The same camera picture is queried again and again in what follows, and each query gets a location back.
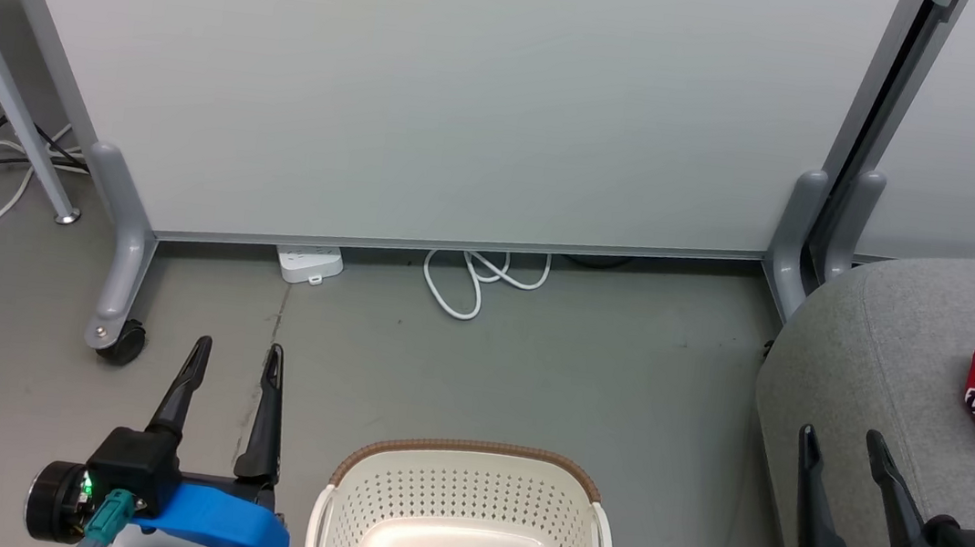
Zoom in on left arm cable teal plug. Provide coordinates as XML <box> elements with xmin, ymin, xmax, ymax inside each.
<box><xmin>73</xmin><ymin>484</ymin><xmax>138</xmax><ymax>547</ymax></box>

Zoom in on looped white cable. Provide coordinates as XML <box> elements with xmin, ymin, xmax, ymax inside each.
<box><xmin>419</xmin><ymin>242</ymin><xmax>553</xmax><ymax>329</ymax></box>

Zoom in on small white power strip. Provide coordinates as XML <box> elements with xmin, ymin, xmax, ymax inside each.
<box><xmin>273</xmin><ymin>239</ymin><xmax>347</xmax><ymax>290</ymax></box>

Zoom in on grey fabric sofa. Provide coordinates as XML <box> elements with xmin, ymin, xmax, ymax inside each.
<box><xmin>736</xmin><ymin>231</ymin><xmax>975</xmax><ymax>547</ymax></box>

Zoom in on black caster wheel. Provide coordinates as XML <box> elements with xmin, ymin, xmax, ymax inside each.
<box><xmin>94</xmin><ymin>315</ymin><xmax>149</xmax><ymax>368</ymax></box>

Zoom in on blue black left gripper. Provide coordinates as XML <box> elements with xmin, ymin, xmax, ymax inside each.
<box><xmin>20</xmin><ymin>317</ymin><xmax>313</xmax><ymax>547</ymax></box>

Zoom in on large white partition board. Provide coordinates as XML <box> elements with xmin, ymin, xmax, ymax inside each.
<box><xmin>0</xmin><ymin>0</ymin><xmax>933</xmax><ymax>439</ymax></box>

